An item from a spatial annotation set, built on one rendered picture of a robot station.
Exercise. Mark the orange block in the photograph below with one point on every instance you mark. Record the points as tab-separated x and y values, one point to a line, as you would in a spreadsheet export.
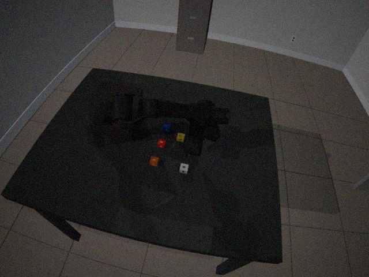
154	161

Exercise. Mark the yellow block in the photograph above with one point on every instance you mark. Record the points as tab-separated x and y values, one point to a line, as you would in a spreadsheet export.
180	137

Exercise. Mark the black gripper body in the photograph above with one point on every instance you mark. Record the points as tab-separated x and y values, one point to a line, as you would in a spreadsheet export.
194	146

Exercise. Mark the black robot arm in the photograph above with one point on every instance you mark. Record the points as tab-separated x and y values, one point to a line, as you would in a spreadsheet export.
202	113

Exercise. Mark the red block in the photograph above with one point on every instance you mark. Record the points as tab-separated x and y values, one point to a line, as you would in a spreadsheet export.
161	143

